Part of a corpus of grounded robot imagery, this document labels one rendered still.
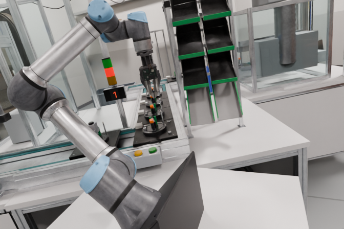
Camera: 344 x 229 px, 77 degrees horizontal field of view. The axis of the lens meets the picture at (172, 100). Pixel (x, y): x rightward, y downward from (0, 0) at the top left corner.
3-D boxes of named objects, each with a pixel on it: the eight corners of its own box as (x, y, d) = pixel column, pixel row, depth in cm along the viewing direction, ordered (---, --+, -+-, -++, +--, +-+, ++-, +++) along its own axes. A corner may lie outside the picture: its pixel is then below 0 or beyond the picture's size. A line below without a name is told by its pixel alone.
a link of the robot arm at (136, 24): (126, 15, 89) (146, 11, 89) (132, 42, 93) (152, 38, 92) (122, 13, 82) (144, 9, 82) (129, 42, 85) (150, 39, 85)
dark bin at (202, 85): (209, 86, 111) (208, 75, 106) (184, 90, 112) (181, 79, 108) (203, 57, 131) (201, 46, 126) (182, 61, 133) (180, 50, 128)
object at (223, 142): (310, 146, 106) (310, 141, 105) (6, 211, 102) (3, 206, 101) (222, 84, 241) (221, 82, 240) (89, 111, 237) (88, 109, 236)
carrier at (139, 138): (178, 138, 114) (173, 117, 110) (133, 147, 113) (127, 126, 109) (173, 121, 137) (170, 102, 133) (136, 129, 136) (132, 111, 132)
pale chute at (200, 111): (215, 123, 115) (215, 120, 111) (190, 126, 117) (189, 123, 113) (207, 78, 128) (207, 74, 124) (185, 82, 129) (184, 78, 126)
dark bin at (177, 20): (200, 21, 101) (198, 5, 96) (173, 27, 103) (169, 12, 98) (195, 1, 122) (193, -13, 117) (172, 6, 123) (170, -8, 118)
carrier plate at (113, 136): (114, 151, 113) (113, 147, 113) (69, 160, 113) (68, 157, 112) (121, 132, 136) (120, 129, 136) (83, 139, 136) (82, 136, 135)
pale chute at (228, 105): (242, 117, 115) (243, 114, 111) (217, 120, 117) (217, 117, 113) (232, 74, 128) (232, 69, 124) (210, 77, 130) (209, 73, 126)
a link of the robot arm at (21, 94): (-20, 90, 68) (94, -13, 70) (8, 94, 79) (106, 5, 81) (1, 116, 67) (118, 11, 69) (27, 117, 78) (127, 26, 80)
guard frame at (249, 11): (330, 77, 187) (334, -9, 167) (254, 93, 185) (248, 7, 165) (297, 69, 231) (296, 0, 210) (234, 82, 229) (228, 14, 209)
